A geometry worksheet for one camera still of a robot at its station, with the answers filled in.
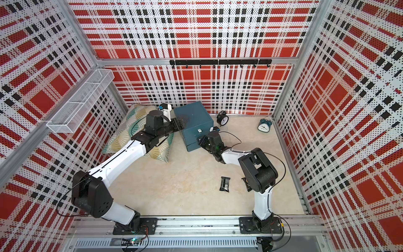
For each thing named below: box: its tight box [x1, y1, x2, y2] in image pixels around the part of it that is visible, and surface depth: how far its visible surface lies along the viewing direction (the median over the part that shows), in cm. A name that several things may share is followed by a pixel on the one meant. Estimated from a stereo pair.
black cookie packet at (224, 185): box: [219, 176, 231, 193], surface depth 88 cm
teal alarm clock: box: [257, 117, 273, 133], surface depth 110 cm
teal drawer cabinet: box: [173, 100, 214, 152], surface depth 92 cm
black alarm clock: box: [216, 110, 229, 127], surface depth 113 cm
